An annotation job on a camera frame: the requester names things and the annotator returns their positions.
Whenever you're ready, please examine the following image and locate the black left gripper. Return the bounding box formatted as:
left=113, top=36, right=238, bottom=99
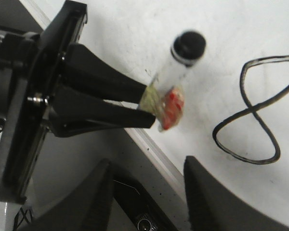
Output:
left=0, top=0, right=156, bottom=204

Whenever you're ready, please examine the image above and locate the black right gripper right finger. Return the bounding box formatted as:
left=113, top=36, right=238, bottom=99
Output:
left=184, top=156, right=289, bottom=231

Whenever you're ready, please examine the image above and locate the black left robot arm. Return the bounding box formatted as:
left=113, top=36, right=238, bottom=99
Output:
left=0, top=0, right=155, bottom=205

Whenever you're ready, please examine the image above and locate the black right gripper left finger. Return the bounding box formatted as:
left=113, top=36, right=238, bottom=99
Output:
left=21, top=159, right=114, bottom=231

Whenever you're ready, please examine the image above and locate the black device under table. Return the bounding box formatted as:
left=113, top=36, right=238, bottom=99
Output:
left=113, top=167, right=177, bottom=231

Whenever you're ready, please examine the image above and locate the white black whiteboard marker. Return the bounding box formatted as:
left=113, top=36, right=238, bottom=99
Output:
left=138, top=30, right=206, bottom=132

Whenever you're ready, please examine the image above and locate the white whiteboard with aluminium frame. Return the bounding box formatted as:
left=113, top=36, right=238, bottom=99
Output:
left=80, top=0, right=289, bottom=227

